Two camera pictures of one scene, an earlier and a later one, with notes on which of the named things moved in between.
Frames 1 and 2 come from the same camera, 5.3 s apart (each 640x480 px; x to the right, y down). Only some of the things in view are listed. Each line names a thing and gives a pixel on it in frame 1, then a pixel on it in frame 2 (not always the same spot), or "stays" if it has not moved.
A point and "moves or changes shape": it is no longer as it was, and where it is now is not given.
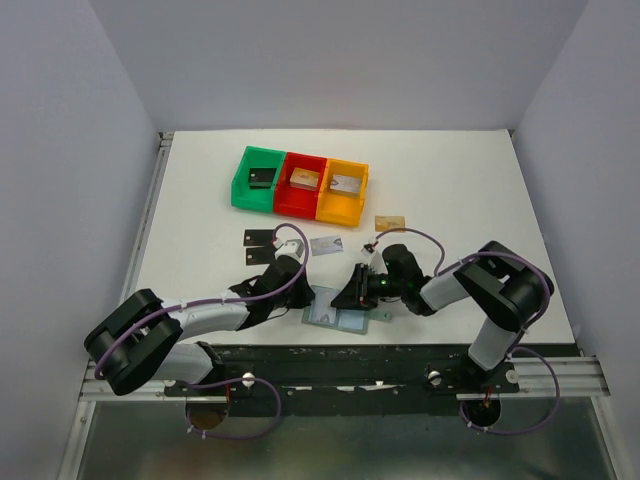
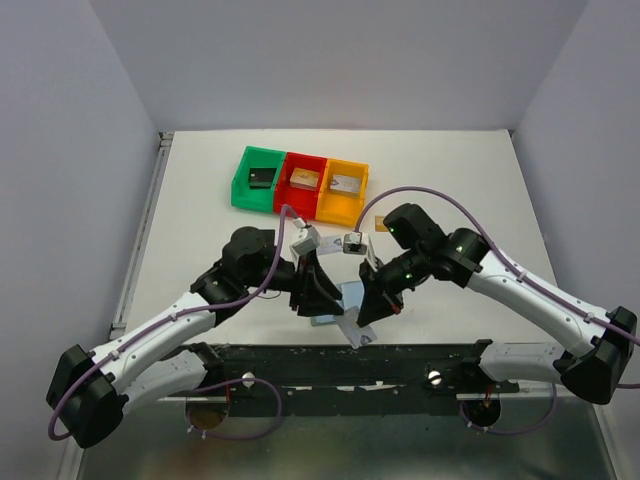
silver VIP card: x=326 y=245 stays
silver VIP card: x=320 y=308 moves or changes shape
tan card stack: x=304 y=179 stays
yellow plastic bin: x=342 y=193 stays
